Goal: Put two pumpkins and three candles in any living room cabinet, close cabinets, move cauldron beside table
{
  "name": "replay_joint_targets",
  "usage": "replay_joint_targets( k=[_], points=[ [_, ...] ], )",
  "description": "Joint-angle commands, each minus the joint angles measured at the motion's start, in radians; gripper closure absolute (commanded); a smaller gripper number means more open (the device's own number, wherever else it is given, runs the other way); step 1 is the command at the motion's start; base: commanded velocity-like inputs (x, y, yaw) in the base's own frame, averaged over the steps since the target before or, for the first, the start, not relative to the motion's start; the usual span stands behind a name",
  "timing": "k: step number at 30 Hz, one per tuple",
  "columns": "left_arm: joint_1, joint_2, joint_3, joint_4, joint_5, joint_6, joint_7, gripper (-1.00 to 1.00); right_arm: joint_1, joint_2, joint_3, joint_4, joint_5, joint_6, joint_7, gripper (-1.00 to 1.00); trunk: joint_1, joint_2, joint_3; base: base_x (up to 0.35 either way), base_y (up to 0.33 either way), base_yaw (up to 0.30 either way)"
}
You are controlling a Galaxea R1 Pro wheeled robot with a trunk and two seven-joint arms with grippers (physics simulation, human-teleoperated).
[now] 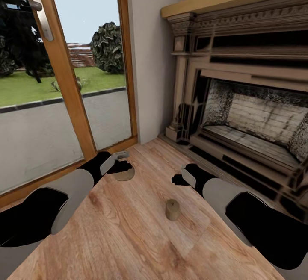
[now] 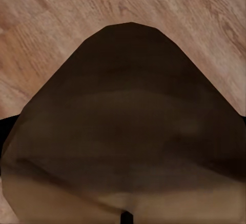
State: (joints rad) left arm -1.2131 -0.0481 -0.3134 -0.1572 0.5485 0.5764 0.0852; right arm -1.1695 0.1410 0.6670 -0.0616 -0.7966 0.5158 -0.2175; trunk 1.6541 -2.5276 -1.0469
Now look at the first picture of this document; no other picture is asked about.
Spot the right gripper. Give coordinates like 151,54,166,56
172,174,188,186

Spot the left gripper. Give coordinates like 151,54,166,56
107,160,132,174

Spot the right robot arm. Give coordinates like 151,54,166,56
172,163,308,280

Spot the pillar candle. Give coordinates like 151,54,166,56
113,166,135,182
166,199,180,221

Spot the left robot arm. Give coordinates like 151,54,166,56
0,151,132,280

